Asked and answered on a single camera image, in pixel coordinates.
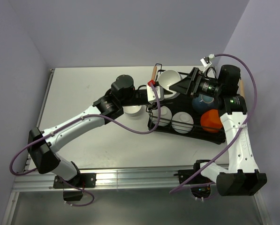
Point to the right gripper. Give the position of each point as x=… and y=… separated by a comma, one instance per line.
x=195, y=80

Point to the single white bowl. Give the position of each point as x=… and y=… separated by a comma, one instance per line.
x=165, y=116

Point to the blue ceramic bowl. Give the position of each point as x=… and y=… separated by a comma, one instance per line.
x=203, y=103

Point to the orange bowl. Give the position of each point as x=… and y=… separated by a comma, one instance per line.
x=210, y=121

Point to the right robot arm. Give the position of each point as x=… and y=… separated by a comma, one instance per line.
x=242, y=178

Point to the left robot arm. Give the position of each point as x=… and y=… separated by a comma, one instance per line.
x=44, y=144

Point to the black wire dish rack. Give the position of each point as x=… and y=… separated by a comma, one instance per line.
x=210, y=86

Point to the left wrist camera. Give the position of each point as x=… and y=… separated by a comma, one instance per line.
x=154, y=92

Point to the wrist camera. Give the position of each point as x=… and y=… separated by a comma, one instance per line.
x=154, y=92
x=207, y=61

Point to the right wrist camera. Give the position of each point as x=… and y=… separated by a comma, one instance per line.
x=207, y=61

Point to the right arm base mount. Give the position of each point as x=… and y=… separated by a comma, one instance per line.
x=197, y=184

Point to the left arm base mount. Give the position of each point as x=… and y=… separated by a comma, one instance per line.
x=72, y=190

